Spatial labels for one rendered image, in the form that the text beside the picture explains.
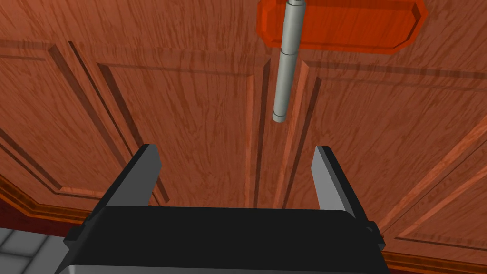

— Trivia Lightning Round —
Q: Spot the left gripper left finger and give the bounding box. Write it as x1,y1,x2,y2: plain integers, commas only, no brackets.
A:
92,143,163,215

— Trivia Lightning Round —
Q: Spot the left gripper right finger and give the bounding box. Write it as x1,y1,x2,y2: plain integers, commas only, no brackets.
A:
311,146,369,222

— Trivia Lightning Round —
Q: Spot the grey lever door handle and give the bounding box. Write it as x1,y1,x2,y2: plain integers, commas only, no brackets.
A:
272,0,307,124

